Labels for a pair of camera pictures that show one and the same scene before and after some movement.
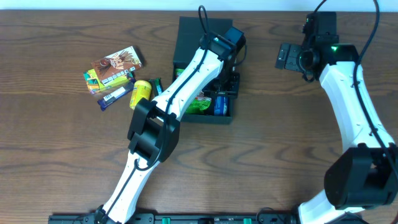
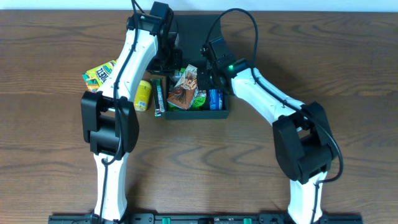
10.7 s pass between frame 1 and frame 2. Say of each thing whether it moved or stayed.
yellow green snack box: stayed
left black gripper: moved
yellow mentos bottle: stayed
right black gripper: moved
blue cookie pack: moved
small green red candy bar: stayed
